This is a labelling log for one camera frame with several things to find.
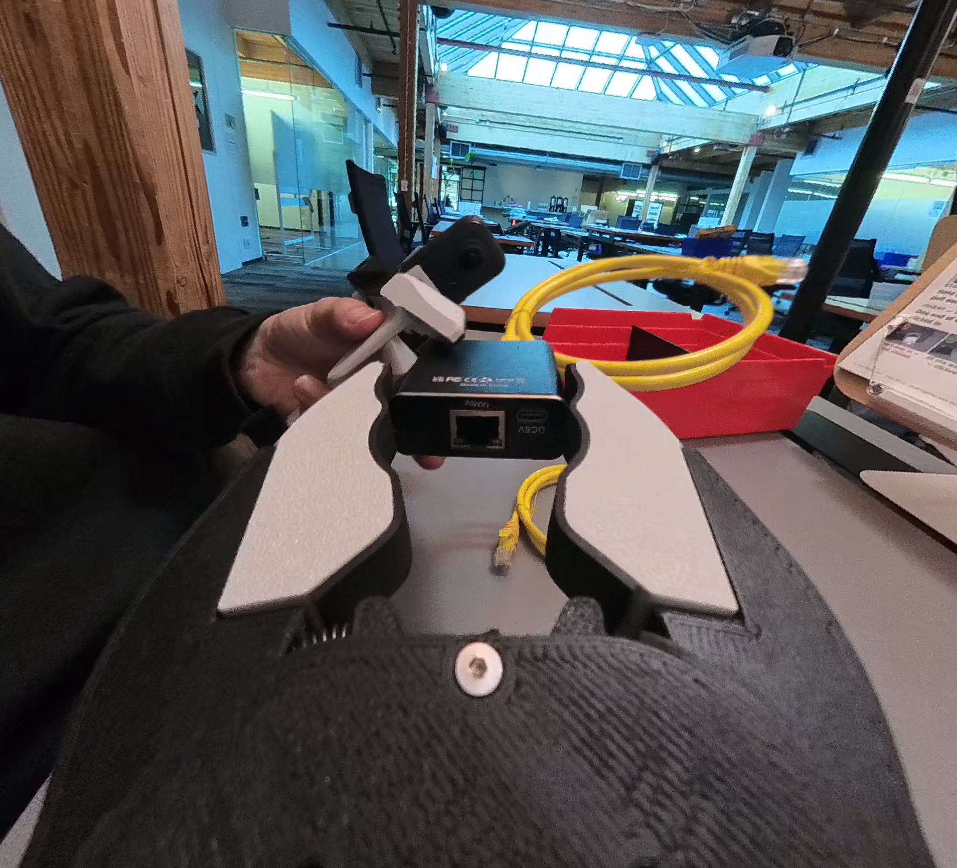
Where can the wooden pillar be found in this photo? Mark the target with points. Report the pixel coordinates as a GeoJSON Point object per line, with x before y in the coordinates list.
{"type": "Point", "coordinates": [112, 98]}

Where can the framed wall picture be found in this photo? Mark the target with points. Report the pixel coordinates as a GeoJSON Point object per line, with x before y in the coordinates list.
{"type": "Point", "coordinates": [200, 101]}

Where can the person's black jacket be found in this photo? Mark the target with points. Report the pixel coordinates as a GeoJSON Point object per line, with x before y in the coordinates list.
{"type": "Point", "coordinates": [75, 584]}

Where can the person's left hand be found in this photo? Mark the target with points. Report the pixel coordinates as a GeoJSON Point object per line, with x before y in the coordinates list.
{"type": "Point", "coordinates": [288, 352]}

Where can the red plastic bin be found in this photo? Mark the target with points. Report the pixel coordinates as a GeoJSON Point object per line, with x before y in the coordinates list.
{"type": "Point", "coordinates": [733, 389]}

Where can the black office chair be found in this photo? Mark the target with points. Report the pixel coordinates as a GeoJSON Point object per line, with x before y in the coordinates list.
{"type": "Point", "coordinates": [854, 270]}
{"type": "Point", "coordinates": [370, 210]}

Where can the wooden clipboard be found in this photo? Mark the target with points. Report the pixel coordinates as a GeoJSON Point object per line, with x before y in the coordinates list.
{"type": "Point", "coordinates": [938, 240]}

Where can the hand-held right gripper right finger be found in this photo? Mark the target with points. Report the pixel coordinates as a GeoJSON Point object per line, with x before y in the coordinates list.
{"type": "Point", "coordinates": [643, 501]}

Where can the ceiling projector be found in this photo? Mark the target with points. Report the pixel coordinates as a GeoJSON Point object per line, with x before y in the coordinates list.
{"type": "Point", "coordinates": [759, 45]}

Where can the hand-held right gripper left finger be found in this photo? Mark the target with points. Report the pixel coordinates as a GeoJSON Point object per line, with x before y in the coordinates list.
{"type": "Point", "coordinates": [314, 494]}

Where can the skylight window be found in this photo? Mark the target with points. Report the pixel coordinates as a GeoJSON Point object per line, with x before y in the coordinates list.
{"type": "Point", "coordinates": [568, 56]}

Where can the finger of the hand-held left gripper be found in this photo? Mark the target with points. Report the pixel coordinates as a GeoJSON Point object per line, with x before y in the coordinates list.
{"type": "Point", "coordinates": [426, 311]}

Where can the black metal pole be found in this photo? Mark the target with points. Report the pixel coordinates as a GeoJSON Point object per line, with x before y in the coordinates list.
{"type": "Point", "coordinates": [875, 135]}

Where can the black ethernet adapter box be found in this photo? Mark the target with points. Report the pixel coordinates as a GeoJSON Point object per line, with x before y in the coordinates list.
{"type": "Point", "coordinates": [478, 374]}

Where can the printed paper sheet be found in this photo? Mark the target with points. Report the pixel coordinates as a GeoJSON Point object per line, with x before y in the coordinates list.
{"type": "Point", "coordinates": [927, 359]}

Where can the person's left forearm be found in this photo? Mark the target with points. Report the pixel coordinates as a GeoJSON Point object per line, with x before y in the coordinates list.
{"type": "Point", "coordinates": [112, 359]}

